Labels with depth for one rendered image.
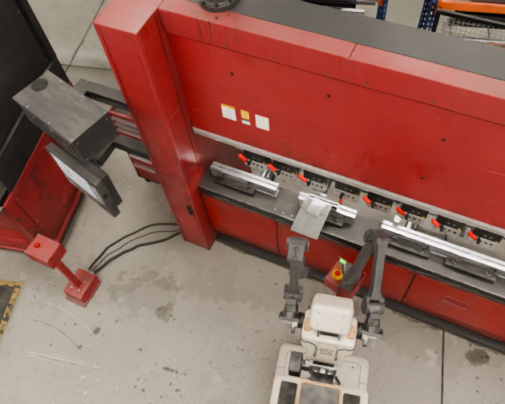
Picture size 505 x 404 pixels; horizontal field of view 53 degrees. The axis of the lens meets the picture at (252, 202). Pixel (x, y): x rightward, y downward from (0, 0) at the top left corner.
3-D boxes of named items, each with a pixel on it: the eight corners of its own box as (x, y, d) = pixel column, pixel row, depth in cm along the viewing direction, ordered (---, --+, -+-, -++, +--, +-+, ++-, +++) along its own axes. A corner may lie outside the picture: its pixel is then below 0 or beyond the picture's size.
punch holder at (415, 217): (397, 217, 301) (402, 203, 287) (401, 206, 305) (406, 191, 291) (422, 226, 297) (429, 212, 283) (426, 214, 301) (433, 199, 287)
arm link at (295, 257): (283, 256, 243) (304, 259, 241) (288, 232, 251) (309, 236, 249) (283, 301, 277) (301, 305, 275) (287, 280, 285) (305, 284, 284)
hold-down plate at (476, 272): (443, 265, 315) (445, 263, 313) (446, 258, 318) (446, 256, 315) (494, 283, 307) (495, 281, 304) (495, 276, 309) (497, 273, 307)
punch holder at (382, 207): (365, 206, 307) (368, 191, 292) (369, 195, 310) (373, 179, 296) (389, 214, 302) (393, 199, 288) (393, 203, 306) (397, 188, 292)
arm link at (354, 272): (369, 235, 269) (388, 236, 271) (366, 227, 273) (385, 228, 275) (342, 284, 297) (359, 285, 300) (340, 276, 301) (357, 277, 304)
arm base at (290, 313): (277, 318, 272) (300, 322, 270) (280, 304, 271) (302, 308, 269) (280, 313, 280) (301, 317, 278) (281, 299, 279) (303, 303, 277)
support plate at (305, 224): (289, 230, 323) (289, 229, 322) (305, 197, 334) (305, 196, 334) (317, 240, 318) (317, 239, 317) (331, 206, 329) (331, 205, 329)
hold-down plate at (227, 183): (214, 183, 359) (214, 180, 357) (218, 177, 362) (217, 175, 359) (252, 196, 351) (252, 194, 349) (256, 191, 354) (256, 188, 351)
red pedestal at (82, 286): (65, 298, 417) (18, 256, 346) (82, 272, 428) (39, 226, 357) (85, 308, 412) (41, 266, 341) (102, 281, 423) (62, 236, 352)
